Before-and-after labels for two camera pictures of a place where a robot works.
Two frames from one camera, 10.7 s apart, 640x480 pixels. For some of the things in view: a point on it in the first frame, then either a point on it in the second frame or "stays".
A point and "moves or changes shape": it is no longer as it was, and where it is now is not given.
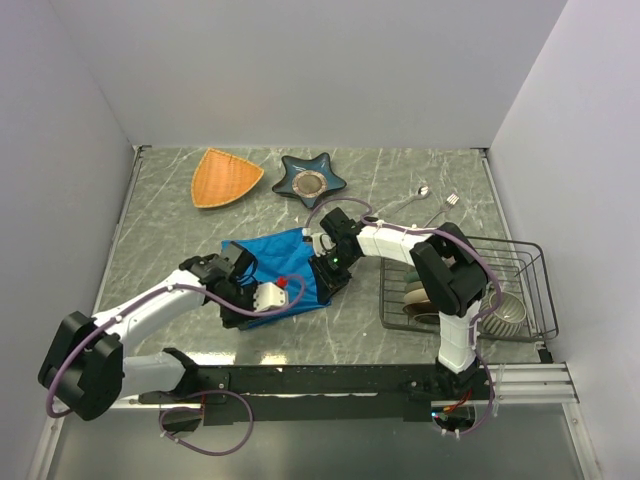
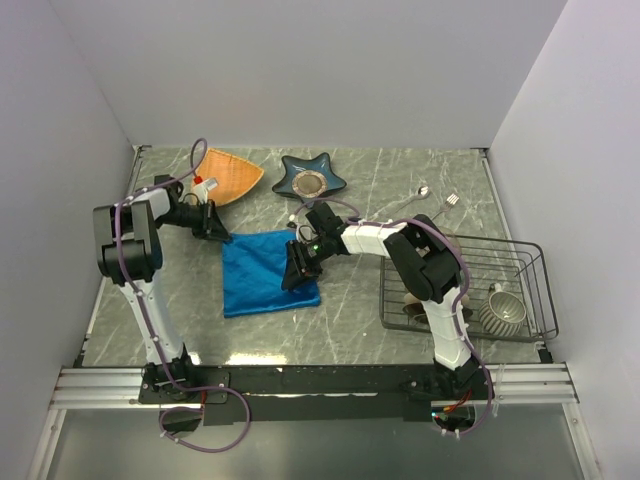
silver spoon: (421, 194) stays
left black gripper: (231, 319) → (211, 226)
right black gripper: (327, 282) → (299, 268)
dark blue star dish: (308, 180) stays
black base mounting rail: (234, 395) stays
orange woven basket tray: (221, 177) stays
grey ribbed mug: (507, 319) stays
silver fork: (452, 199) stays
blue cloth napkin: (284, 258) moves or changes shape
